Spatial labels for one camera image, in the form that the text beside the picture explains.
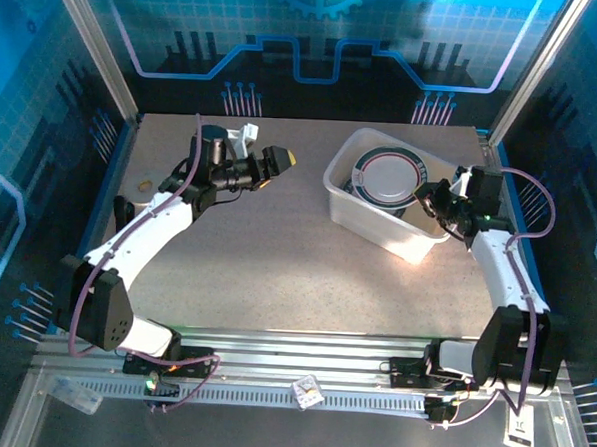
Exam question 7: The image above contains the aluminium rail frame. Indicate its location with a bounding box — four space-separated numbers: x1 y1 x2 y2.
29 317 576 402

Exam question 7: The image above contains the white slotted cable duct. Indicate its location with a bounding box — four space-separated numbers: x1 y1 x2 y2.
76 375 429 417

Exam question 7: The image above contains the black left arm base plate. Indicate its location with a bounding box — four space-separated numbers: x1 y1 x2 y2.
121 342 219 381

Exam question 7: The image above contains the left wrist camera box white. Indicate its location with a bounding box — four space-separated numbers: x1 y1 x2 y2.
225 122 263 158

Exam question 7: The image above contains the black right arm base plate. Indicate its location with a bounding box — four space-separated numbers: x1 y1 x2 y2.
387 355 483 394

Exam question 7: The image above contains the black upright bracket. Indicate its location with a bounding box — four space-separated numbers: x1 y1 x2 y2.
111 196 135 231

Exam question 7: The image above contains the aluminium corner post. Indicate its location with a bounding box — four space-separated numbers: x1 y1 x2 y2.
38 0 147 125
486 0 593 149

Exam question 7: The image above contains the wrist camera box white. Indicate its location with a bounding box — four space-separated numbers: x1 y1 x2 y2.
449 165 476 199
225 122 263 158

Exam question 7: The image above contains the green rim red ring plate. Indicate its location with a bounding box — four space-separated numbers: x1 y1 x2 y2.
351 144 428 209

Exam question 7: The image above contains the small white tag on rail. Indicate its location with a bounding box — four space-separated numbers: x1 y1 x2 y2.
288 371 326 411

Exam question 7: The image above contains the black controller module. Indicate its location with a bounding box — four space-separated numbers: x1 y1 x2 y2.
142 370 182 404
423 395 459 426

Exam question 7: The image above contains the white tag card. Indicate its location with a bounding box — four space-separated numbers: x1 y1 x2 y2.
501 402 539 447

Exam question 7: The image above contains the white tape roll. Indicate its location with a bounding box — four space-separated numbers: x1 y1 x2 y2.
123 173 165 208

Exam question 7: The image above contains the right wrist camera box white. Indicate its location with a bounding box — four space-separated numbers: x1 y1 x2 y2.
449 165 476 199

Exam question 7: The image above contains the clear plastic bag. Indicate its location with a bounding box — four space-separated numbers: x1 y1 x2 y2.
47 376 105 416

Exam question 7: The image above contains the white translucent plastic bin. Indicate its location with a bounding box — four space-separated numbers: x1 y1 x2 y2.
318 125 467 266

